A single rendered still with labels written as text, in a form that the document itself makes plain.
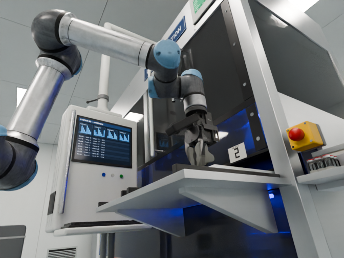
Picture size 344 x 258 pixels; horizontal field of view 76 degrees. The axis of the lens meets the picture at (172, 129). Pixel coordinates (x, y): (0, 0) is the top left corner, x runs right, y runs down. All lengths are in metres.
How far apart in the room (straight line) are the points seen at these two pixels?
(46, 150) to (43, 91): 5.49
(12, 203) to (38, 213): 0.55
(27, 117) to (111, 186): 0.85
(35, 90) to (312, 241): 0.91
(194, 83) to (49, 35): 0.46
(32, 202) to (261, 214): 5.54
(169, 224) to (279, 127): 0.66
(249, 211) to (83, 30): 0.71
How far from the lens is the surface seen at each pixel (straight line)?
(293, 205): 0.79
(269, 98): 0.87
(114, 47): 0.69
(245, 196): 0.73
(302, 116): 1.01
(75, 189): 1.40
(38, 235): 5.94
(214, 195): 0.64
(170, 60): 0.62
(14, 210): 5.97
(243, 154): 0.89
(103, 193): 1.46
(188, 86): 0.75
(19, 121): 0.76
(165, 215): 1.13
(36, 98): 0.79
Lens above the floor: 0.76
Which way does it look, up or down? 25 degrees up
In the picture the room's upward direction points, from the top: 5 degrees counter-clockwise
